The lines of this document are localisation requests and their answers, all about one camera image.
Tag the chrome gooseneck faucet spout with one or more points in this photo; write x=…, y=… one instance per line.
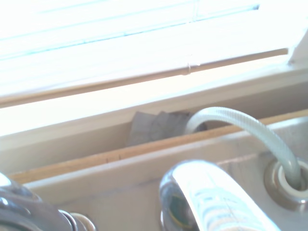
x=21, y=209

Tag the wide white window blind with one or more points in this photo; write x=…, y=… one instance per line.
x=96, y=48

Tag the grey folded cloth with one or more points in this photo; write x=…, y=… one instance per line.
x=154, y=127

